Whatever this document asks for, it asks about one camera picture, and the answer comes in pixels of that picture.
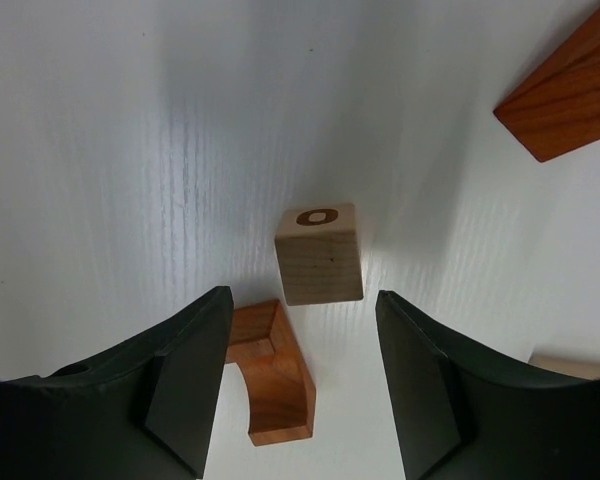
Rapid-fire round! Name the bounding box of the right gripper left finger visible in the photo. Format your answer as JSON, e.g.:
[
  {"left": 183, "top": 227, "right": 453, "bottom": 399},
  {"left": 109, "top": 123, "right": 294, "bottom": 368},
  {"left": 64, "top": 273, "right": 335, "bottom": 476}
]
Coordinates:
[{"left": 0, "top": 286, "right": 234, "bottom": 479}]

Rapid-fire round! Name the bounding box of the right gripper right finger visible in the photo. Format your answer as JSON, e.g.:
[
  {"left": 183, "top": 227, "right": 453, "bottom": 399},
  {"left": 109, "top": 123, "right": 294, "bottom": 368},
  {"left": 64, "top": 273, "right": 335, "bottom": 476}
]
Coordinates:
[{"left": 375, "top": 291, "right": 600, "bottom": 479}]

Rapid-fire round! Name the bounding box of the orange arch wood block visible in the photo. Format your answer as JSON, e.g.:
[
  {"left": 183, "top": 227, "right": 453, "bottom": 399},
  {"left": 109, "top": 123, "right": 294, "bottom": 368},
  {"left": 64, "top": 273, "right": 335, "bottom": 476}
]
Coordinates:
[{"left": 225, "top": 300, "right": 316, "bottom": 447}]

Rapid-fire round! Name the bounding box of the long plain wood block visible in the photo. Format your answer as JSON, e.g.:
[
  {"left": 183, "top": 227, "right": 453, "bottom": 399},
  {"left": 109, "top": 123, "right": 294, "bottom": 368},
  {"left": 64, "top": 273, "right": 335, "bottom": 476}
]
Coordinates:
[{"left": 528, "top": 353, "right": 600, "bottom": 380}]

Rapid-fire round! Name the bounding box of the light wood cube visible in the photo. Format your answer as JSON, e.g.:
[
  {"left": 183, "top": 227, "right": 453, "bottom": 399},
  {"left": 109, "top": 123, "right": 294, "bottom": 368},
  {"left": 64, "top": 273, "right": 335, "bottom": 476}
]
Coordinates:
[{"left": 274, "top": 203, "right": 364, "bottom": 306}]

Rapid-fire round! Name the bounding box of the orange triangular wood block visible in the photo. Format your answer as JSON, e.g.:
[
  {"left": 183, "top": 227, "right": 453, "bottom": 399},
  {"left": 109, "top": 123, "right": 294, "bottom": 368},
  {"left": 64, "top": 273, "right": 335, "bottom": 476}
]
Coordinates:
[{"left": 494, "top": 7, "right": 600, "bottom": 163}]

